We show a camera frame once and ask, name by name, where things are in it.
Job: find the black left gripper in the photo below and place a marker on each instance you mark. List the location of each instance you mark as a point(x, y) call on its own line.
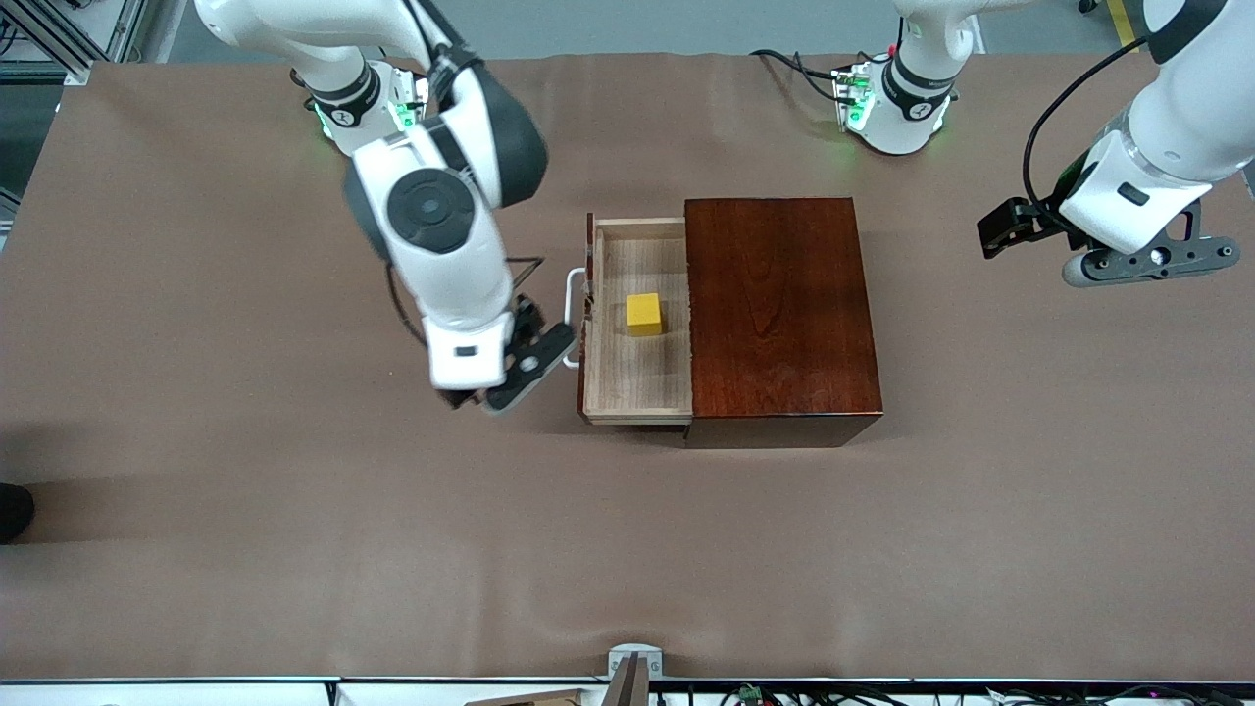
point(1051, 213)

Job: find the yellow wooden block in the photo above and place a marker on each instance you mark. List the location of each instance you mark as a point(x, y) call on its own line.
point(644, 314)

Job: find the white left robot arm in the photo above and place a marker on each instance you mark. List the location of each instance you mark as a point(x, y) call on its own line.
point(1177, 108)

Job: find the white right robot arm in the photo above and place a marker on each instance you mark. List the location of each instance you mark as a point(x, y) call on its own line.
point(431, 211)

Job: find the dark wooden drawer cabinet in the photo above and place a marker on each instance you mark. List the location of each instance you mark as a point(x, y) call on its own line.
point(784, 324)

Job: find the brown table cloth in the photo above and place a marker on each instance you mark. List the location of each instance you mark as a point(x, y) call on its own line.
point(588, 549)

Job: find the metal left base connector plate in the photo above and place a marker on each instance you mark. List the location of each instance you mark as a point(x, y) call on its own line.
point(848, 98)

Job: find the metal base connector plate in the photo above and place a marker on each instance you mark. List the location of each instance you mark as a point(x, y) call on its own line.
point(420, 98)
point(848, 98)

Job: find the metal right base connector plate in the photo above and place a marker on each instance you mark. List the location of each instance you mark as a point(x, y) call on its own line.
point(420, 98)

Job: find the brown cardboard piece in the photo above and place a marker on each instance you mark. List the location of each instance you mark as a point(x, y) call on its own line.
point(539, 699)

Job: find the black round object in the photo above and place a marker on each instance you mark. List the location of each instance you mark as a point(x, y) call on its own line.
point(14, 512)

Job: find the grey metal table bracket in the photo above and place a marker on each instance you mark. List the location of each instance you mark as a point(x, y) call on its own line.
point(635, 650)

